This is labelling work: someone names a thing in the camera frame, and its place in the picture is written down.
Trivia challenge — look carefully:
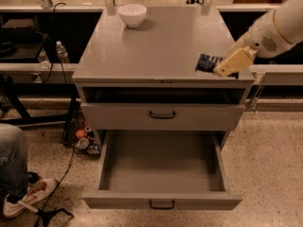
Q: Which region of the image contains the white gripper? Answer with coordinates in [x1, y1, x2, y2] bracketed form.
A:
[214, 11, 294, 77]

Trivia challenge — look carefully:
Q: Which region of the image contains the blue rxbar blueberry wrapper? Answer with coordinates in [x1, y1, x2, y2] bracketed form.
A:
[195, 54, 223, 74]

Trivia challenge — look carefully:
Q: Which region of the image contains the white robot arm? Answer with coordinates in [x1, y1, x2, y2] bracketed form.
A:
[213, 0, 303, 76]

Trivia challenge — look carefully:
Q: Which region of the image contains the grey drawer cabinet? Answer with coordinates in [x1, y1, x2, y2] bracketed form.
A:
[73, 7, 253, 144]

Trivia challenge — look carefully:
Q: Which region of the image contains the open grey lower drawer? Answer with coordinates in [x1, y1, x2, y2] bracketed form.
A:
[82, 131, 241, 211]

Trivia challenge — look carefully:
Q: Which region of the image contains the white ceramic bowl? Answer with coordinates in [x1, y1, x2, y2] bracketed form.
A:
[117, 4, 147, 27]

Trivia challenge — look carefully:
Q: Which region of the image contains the clear plastic water bottle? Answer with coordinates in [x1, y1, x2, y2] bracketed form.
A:
[56, 41, 70, 64]

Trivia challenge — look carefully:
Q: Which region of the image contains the basket of small objects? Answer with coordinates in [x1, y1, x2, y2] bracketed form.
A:
[62, 110, 100, 155]

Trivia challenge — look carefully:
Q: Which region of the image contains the black side table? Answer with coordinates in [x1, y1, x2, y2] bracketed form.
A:
[0, 17, 80, 128]

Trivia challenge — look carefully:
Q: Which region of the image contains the white red sneaker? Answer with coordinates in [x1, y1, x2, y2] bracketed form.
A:
[3, 178, 58, 218]

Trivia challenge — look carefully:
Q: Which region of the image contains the person's jeans leg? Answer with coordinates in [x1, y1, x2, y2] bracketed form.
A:
[0, 124, 28, 199]

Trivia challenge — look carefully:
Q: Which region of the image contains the black floor cable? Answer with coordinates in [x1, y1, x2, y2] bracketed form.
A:
[32, 145, 77, 227]

